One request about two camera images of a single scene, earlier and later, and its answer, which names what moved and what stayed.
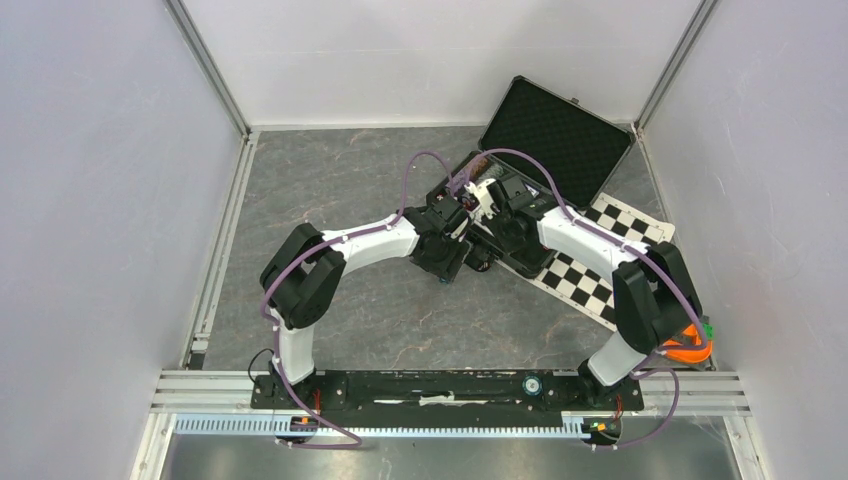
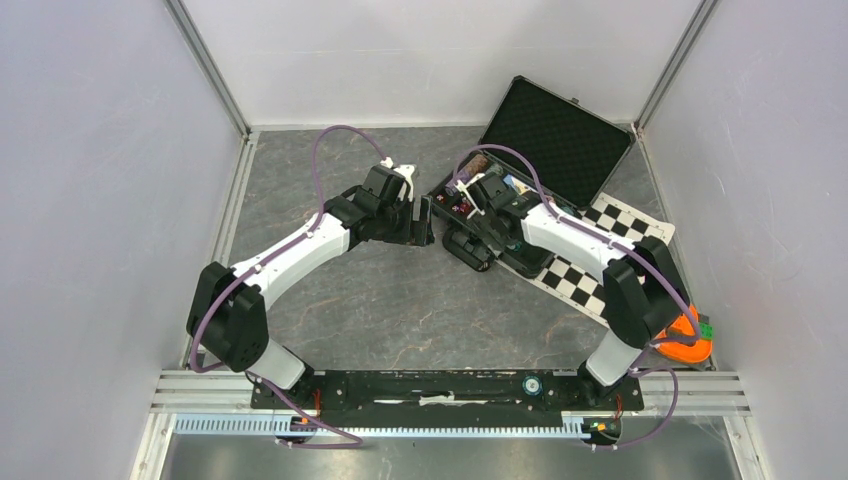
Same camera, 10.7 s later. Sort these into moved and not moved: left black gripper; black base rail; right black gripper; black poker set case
Moved: left black gripper
Not moved: black base rail; right black gripper; black poker set case
